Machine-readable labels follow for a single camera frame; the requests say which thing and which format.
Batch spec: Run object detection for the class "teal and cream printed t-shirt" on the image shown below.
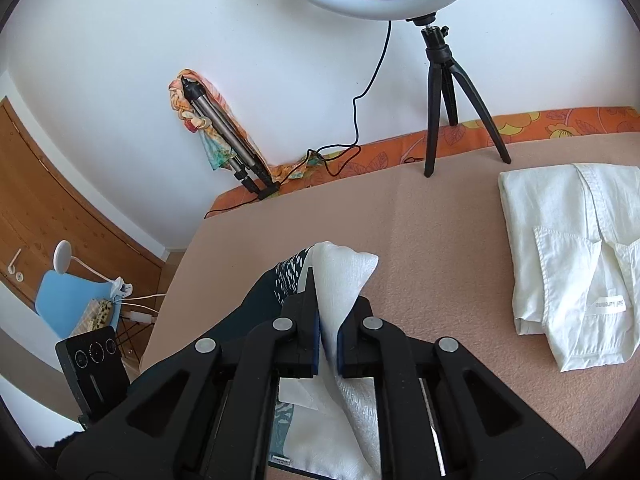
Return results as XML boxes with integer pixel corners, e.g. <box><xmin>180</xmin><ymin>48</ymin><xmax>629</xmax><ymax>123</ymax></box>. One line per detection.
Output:
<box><xmin>141</xmin><ymin>242</ymin><xmax>381</xmax><ymax>479</ymax></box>

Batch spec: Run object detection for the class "leopard print cloth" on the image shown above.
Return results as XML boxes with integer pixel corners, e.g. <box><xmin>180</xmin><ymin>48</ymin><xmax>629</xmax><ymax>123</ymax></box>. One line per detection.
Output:
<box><xmin>70</xmin><ymin>299</ymin><xmax>114</xmax><ymax>336</ymax></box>

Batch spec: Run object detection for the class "light blue chair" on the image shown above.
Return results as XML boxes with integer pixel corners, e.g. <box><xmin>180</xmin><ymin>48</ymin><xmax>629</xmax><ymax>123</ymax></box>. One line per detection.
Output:
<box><xmin>35</xmin><ymin>270</ymin><xmax>112</xmax><ymax>339</ymax></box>

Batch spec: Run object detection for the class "white clip desk lamp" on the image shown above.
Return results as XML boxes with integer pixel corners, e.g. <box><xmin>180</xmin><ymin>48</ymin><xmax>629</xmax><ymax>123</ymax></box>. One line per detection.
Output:
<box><xmin>52</xmin><ymin>238</ymin><xmax>134</xmax><ymax>298</ymax></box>

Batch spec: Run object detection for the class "wooden door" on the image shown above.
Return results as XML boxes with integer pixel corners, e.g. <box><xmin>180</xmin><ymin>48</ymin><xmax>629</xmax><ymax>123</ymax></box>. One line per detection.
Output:
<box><xmin>1</xmin><ymin>98</ymin><xmax>164</xmax><ymax>309</ymax></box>

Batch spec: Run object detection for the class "peach blanket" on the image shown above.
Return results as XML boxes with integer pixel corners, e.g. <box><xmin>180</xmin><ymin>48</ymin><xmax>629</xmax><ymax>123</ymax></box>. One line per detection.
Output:
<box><xmin>141</xmin><ymin>150</ymin><xmax>639</xmax><ymax>479</ymax></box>

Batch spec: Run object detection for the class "white folded shirt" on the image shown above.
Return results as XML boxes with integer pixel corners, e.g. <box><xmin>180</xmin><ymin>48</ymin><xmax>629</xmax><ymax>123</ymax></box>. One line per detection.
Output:
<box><xmin>498</xmin><ymin>164</ymin><xmax>639</xmax><ymax>372</ymax></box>

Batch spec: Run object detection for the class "colourful floral scarf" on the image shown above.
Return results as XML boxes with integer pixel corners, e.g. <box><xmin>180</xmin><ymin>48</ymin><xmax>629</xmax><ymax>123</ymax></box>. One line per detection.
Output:
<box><xmin>167</xmin><ymin>67</ymin><xmax>321</xmax><ymax>181</ymax></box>

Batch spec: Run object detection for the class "folded silver tripod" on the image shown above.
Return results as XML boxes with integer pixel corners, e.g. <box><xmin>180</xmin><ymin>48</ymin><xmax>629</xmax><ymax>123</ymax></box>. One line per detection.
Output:
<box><xmin>180</xmin><ymin>76</ymin><xmax>280</xmax><ymax>200</ymax></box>

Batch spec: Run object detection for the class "white lamp cable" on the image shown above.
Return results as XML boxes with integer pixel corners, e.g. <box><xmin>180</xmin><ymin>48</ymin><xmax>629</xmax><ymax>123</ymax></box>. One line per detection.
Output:
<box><xmin>117</xmin><ymin>291</ymin><xmax>170</xmax><ymax>326</ymax></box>

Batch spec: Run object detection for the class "black ring light cable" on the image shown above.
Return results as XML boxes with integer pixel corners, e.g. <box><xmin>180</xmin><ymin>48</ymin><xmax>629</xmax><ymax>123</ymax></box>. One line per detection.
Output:
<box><xmin>271</xmin><ymin>19</ymin><xmax>394</xmax><ymax>187</ymax></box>

